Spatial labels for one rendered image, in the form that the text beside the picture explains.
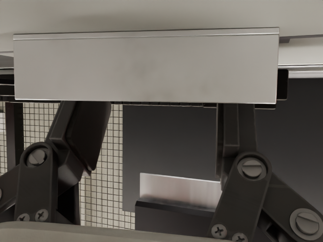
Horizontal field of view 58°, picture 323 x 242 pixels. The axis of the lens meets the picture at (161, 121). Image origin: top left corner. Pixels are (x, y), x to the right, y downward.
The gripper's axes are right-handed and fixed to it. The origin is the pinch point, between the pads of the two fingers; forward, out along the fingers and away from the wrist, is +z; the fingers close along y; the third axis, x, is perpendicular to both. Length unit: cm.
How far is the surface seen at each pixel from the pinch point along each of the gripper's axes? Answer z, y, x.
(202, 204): 0.2, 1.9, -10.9
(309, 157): 26, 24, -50
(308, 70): 23.1, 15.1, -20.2
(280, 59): 4.8, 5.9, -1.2
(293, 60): 5.2, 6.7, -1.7
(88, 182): 158, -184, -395
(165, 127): 34, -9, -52
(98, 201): 136, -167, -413
